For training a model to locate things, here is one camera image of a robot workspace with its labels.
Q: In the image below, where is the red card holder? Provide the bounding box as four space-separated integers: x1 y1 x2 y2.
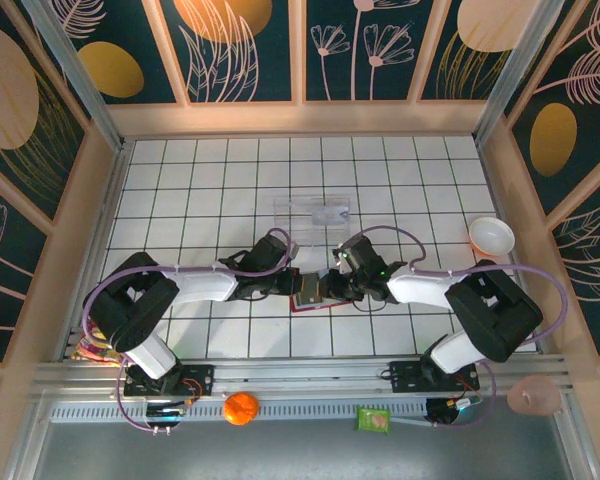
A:
289 269 354 315

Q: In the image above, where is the silver credit card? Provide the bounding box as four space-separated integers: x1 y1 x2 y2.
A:
311 204 352 227

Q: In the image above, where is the clear acrylic organizer box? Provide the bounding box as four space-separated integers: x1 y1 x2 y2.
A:
272 195 354 249

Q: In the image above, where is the orange ball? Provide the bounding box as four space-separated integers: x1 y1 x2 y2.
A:
223 391 260 428

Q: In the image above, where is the white bowl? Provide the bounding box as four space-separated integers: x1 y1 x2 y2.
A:
468 215 516 259

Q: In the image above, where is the green snack packet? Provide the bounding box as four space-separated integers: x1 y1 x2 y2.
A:
355 406 394 435

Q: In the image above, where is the colourful snack bag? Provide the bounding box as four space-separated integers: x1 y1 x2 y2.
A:
71 321 127 365

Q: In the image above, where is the pink round pad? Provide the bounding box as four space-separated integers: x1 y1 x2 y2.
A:
506 374 564 416

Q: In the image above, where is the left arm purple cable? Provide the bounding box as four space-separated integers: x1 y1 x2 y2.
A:
81 228 302 434

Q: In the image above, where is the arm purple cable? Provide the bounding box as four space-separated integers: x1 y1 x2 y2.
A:
335 225 567 430
81 228 302 434

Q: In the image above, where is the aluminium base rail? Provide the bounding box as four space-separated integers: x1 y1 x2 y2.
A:
29 352 569 401

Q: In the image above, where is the white slotted cable duct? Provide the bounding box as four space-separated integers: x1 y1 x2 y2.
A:
49 399 431 424

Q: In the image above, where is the aluminium side rail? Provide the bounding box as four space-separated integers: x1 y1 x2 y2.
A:
477 139 549 354
62 142 131 361

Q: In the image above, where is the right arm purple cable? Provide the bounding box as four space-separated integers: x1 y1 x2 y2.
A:
335 225 567 430

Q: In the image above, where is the aluminium frame post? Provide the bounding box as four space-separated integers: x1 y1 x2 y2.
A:
22 0 129 151
472 0 566 144

